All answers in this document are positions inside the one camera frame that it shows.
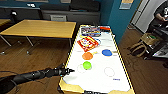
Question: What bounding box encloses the open cardboard box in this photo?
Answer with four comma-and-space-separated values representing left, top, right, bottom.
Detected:
139, 32, 160, 48

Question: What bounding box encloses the yellow wall sign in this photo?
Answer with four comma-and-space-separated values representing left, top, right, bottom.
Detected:
119, 0, 135, 10

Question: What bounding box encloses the person in dark clothes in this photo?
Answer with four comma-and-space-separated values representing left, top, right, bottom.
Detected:
154, 3, 168, 22

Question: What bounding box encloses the small green bowl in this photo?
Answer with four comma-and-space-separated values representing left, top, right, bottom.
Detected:
82, 61, 94, 71

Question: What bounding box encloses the dark grey sofa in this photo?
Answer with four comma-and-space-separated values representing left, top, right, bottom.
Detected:
39, 2, 102, 25

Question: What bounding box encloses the yellow air hockey table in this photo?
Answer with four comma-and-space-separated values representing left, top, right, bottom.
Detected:
58, 24, 136, 94

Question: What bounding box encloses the colourful game box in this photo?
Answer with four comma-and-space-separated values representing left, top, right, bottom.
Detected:
80, 26, 101, 37

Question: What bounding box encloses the red and black item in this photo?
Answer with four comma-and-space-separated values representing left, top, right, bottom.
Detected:
99, 25, 112, 32

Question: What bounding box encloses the grey sofa cushion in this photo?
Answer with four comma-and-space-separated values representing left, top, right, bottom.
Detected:
49, 14, 68, 23

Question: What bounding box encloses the blue round paddle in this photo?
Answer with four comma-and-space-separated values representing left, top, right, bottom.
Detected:
101, 48, 114, 57

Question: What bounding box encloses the brown backpack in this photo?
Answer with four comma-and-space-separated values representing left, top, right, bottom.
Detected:
129, 42, 148, 58

